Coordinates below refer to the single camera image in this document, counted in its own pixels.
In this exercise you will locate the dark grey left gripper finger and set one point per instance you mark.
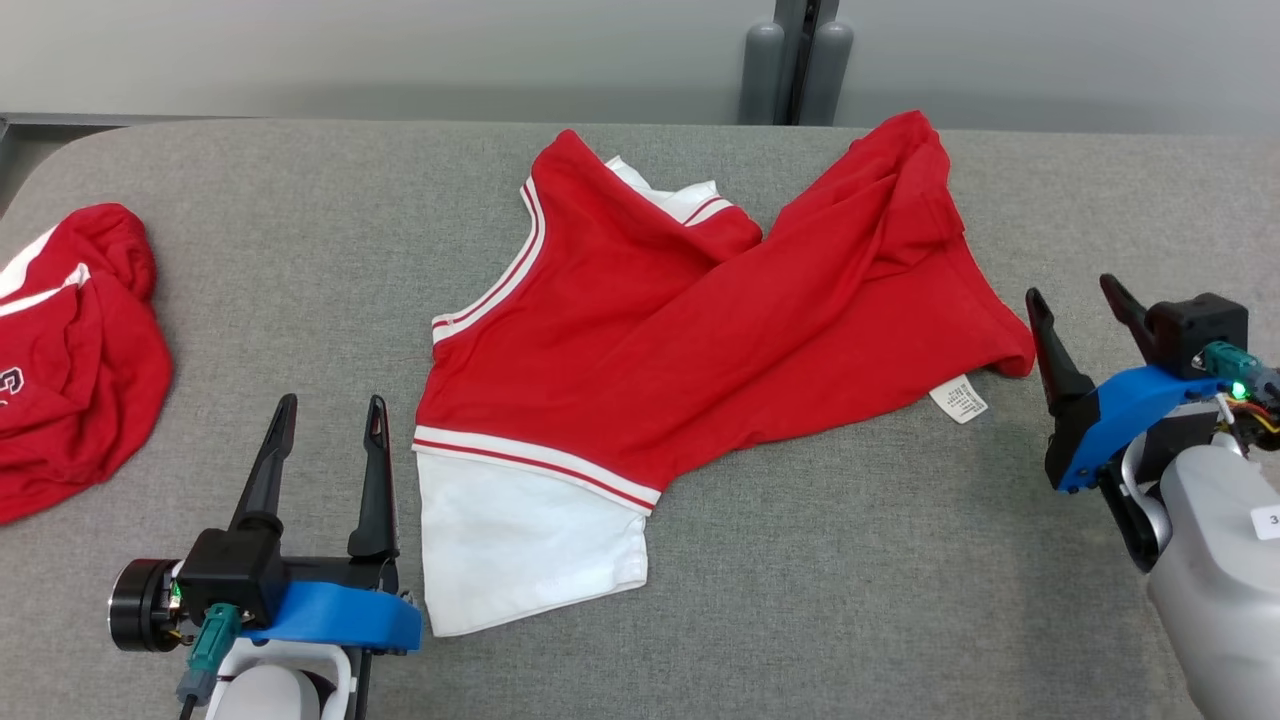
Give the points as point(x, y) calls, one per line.
point(378, 500)
point(265, 490)

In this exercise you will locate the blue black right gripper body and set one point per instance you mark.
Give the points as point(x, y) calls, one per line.
point(1085, 440)

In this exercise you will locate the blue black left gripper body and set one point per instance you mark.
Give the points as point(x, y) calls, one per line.
point(340, 615)

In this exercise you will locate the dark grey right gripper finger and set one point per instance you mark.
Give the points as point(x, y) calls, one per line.
point(1130, 315)
point(1052, 370)

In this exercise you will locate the red basketball jersey number 23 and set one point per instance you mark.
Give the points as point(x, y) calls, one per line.
point(80, 380)

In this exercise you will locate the red shirt with white sleeves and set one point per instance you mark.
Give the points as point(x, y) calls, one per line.
point(650, 350)

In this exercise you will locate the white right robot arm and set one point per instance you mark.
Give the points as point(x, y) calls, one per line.
point(1220, 600)

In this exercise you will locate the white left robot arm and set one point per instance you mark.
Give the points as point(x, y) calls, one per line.
point(275, 698)

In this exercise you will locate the white numbered sticker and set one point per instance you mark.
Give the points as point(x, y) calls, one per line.
point(1268, 522)

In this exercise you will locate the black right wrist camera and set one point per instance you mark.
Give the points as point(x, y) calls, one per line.
point(1200, 320)

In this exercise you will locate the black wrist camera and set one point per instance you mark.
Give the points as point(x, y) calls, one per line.
point(235, 575)
point(1200, 320)

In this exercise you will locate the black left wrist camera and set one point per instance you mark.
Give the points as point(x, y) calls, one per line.
point(235, 575)

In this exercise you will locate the teal right camera connector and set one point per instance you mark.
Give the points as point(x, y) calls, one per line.
point(1228, 362)

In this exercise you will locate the teal camera connector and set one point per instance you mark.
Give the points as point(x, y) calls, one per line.
point(1228, 362)
point(212, 640)

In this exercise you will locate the teal left camera connector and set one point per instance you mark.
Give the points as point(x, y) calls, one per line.
point(212, 640)

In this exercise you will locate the grey double partition post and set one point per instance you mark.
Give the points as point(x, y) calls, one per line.
point(795, 60)

